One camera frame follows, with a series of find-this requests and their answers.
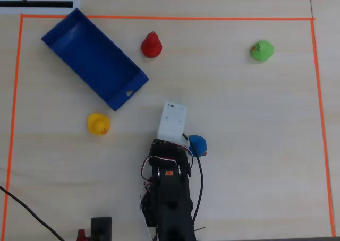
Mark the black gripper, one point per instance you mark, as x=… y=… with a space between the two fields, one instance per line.
x=162 y=144

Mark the yellow rubber duck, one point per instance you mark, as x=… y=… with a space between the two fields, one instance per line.
x=98 y=123

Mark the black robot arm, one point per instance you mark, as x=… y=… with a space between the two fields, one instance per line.
x=172 y=204

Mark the blue rubber duck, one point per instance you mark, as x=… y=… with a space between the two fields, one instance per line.
x=198 y=145

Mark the red rubber duck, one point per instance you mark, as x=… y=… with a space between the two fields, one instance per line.
x=151 y=46

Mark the blue plastic box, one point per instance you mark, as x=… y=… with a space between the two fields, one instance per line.
x=95 y=58

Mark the green rubber duck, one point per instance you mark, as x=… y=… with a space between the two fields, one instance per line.
x=261 y=51

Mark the red clamp knob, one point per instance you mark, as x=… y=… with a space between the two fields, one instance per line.
x=81 y=235

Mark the orange tape border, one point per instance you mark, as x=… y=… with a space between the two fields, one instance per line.
x=186 y=18

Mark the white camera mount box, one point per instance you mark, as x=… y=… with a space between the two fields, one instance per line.
x=172 y=119

